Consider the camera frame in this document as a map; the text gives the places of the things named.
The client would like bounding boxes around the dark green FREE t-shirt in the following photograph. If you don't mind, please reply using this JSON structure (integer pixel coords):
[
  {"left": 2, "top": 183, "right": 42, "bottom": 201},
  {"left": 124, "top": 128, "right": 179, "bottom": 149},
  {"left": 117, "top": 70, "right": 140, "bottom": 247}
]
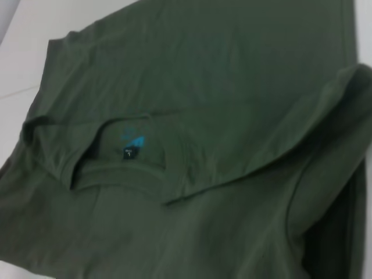
[{"left": 0, "top": 0, "right": 372, "bottom": 279}]

